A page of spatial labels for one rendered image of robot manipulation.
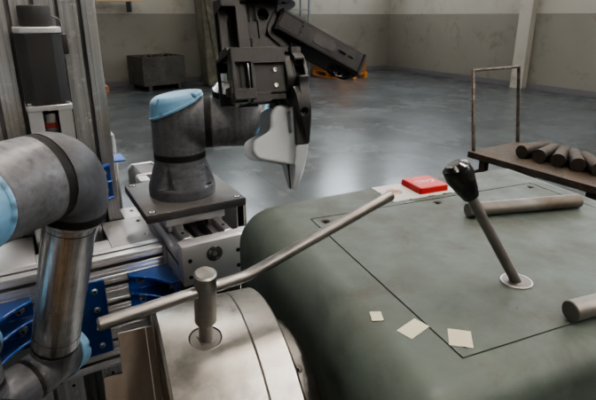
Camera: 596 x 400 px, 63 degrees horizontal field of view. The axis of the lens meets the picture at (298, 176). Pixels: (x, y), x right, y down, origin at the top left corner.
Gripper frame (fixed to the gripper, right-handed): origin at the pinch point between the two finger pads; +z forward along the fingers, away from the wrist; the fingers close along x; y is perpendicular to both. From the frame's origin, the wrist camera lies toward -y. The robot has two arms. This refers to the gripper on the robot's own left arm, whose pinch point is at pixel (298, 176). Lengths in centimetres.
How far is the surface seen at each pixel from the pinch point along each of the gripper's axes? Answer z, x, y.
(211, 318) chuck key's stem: 12.6, 3.6, 12.0
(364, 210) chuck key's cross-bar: 4.5, 2.9, -6.4
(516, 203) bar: 9.1, -6.9, -38.6
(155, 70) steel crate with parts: -186, -1039, -99
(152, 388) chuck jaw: 22.4, -6.1, 18.0
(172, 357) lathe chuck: 16.0, 2.5, 16.1
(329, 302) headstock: 14.4, 2.1, -1.4
